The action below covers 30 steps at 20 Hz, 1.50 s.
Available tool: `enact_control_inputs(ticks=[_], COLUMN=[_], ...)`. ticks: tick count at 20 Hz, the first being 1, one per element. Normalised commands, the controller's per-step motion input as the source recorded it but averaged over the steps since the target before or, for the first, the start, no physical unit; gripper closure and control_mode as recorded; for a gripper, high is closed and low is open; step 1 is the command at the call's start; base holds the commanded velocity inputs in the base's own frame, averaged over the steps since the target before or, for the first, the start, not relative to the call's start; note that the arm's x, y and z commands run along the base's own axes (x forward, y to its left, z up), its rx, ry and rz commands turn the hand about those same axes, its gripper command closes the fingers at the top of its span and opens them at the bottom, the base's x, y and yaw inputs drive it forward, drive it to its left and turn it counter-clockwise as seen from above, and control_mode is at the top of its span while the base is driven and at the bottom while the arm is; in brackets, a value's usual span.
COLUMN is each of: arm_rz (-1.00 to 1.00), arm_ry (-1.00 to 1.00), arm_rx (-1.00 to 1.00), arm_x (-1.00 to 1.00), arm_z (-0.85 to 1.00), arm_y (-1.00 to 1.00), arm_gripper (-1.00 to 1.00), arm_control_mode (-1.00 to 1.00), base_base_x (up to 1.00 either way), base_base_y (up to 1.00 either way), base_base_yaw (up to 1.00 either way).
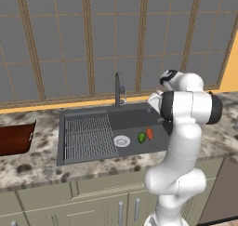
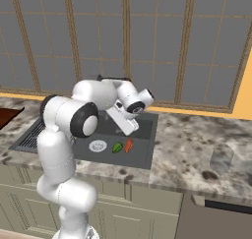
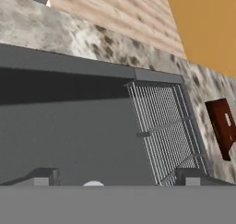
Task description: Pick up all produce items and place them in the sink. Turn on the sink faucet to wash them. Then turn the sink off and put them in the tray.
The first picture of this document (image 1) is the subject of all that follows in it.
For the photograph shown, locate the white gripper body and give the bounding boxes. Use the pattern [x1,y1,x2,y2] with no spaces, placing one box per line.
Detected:
[146,89,164,114]

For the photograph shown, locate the dark grey sink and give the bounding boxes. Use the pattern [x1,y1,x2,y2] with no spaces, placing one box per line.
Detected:
[56,100,175,167]

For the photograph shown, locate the dark grey sink faucet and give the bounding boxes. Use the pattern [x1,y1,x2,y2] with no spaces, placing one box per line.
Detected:
[113,72,128,110]

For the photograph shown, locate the green produce item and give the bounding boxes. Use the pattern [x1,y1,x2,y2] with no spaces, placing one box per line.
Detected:
[137,131,148,145]

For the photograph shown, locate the white round sink drain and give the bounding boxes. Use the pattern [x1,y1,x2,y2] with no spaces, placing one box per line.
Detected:
[112,135,131,148]

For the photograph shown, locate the brown wooden tray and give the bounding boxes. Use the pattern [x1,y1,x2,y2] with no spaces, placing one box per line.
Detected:
[0,120,37,157]

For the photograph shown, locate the orange carrot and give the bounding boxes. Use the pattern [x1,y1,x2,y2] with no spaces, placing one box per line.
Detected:
[145,127,154,141]

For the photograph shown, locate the grey ribbed drain rack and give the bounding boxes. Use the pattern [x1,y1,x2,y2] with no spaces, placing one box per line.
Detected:
[63,113,120,162]

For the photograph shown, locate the wood framed window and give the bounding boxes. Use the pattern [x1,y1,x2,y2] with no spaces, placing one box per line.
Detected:
[0,0,238,110]

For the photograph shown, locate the beige cupboard door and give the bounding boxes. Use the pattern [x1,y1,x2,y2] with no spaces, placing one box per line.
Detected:
[181,157,225,226]
[0,191,31,226]
[126,189,160,226]
[23,193,130,226]

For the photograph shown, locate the beige false drawer front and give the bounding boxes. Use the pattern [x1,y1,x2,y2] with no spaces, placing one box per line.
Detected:
[76,169,151,196]

